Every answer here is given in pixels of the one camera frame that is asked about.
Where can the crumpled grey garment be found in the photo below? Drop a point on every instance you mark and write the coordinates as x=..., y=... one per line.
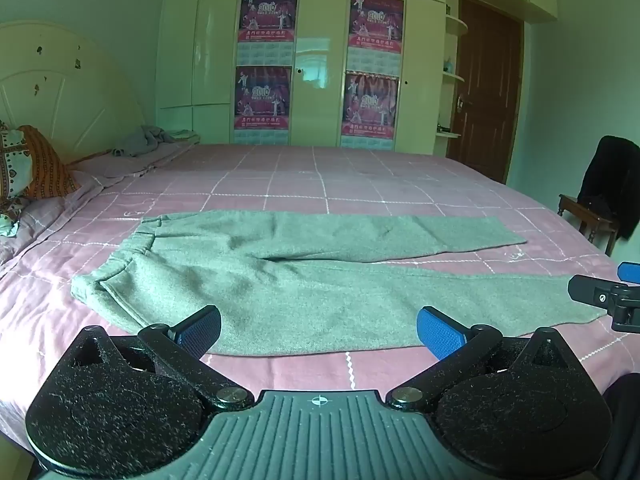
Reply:
x=142, y=140

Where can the small blue bottle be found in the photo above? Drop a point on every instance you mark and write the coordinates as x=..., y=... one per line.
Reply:
x=448, y=65

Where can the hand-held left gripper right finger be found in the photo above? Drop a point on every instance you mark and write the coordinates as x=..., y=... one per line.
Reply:
x=440, y=332

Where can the mauve blanket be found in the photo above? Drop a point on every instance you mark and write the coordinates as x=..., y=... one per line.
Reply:
x=55, y=210

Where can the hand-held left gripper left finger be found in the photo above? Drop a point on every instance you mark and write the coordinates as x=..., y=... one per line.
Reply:
x=200, y=332

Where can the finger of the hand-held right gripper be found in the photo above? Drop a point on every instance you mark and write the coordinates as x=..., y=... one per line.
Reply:
x=630, y=272
x=595, y=292

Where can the brown wooden door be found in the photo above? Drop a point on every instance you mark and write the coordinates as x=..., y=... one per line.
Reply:
x=490, y=90

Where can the pale green cloth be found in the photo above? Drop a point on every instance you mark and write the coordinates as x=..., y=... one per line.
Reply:
x=182, y=134

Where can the cream wooden headboard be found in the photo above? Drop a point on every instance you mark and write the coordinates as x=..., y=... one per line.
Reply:
x=75, y=90

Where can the brown wooden chair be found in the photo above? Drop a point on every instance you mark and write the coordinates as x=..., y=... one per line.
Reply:
x=587, y=217

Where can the dark cloth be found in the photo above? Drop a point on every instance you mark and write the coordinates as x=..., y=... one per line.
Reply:
x=625, y=425

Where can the purple wall poster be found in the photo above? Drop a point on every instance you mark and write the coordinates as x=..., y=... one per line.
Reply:
x=371, y=110
x=376, y=25
x=263, y=105
x=269, y=15

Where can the bed with pink checked sheet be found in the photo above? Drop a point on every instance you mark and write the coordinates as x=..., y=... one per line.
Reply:
x=350, y=175

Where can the orange patterned pillow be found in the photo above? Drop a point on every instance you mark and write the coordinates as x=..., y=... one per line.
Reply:
x=45, y=160

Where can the cream corner shelf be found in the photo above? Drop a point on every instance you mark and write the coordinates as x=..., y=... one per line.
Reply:
x=452, y=77

